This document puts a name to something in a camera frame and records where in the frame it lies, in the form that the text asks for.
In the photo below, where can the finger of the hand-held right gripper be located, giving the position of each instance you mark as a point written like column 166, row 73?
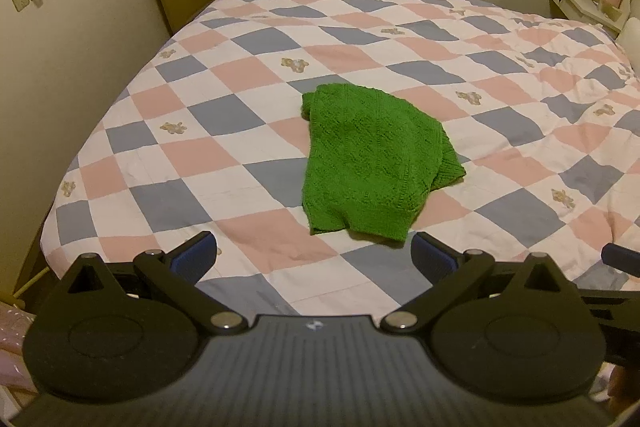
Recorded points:
column 622, row 258

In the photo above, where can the bed with checkered sheet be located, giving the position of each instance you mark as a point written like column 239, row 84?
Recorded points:
column 225, row 72

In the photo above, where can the green knitted sweater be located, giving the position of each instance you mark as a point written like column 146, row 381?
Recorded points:
column 370, row 157

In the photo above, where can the wall socket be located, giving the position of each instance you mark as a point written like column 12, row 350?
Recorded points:
column 21, row 1

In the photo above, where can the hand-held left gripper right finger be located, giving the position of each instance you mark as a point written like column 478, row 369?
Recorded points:
column 432, row 257

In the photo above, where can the cream headboard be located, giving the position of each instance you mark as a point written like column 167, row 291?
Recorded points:
column 631, row 42

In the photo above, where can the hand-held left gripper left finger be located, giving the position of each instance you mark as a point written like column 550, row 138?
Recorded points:
column 192, row 257

